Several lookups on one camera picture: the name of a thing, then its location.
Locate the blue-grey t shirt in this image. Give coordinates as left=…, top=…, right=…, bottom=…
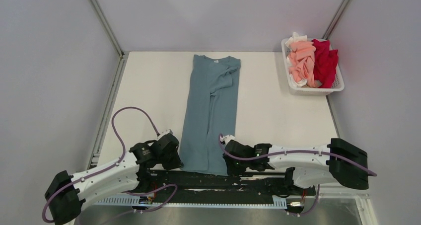
left=180, top=55, right=241, bottom=176

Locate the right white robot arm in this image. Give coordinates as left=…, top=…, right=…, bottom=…
left=219, top=135, right=376, bottom=194

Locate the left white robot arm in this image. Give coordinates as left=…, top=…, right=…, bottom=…
left=43, top=130, right=183, bottom=225

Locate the white plastic laundry basket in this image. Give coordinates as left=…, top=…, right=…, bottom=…
left=281, top=38, right=345, bottom=96

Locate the pink t shirt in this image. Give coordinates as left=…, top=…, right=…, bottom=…
left=287, top=41, right=321, bottom=88

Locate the red t shirt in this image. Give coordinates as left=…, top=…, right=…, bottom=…
left=312, top=39, right=339, bottom=88

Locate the white t shirt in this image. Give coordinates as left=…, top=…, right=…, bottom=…
left=285, top=32, right=308, bottom=48

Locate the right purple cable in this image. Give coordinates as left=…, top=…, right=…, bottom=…
left=218, top=133, right=378, bottom=177

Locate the purple cable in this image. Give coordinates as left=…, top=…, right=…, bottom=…
left=42, top=106, right=162, bottom=224
left=218, top=133, right=378, bottom=177

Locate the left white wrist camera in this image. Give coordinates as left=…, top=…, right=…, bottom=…
left=157, top=129, right=173, bottom=140

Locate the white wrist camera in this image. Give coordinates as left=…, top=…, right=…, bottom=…
left=157, top=129, right=173, bottom=140
left=219, top=135, right=236, bottom=146

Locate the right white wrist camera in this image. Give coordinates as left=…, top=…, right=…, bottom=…
left=219, top=135, right=236, bottom=146

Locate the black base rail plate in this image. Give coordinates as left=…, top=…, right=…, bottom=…
left=131, top=170, right=316, bottom=205

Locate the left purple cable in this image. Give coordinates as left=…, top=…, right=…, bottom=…
left=42, top=106, right=162, bottom=224

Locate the left aluminium frame post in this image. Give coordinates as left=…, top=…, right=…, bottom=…
left=88, top=0, right=125, bottom=58

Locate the aluminium frame post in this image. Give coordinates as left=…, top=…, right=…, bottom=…
left=322, top=0, right=352, bottom=40
left=88, top=0, right=125, bottom=58

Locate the right aluminium frame post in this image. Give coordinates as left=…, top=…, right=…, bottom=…
left=322, top=0, right=352, bottom=40

